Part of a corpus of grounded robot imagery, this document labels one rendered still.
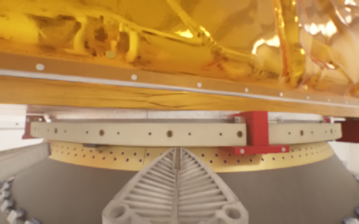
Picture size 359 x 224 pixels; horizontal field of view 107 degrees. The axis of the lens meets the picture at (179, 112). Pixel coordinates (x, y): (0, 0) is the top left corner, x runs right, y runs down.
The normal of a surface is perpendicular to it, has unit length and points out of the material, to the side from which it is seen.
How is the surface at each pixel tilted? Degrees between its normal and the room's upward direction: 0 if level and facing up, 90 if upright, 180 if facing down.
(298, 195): 62
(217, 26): 89
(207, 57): 133
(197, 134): 90
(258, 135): 90
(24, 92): 90
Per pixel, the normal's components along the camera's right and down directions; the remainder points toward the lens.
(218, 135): 0.07, -0.07
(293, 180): 0.26, -0.53
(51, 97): 0.36, -0.07
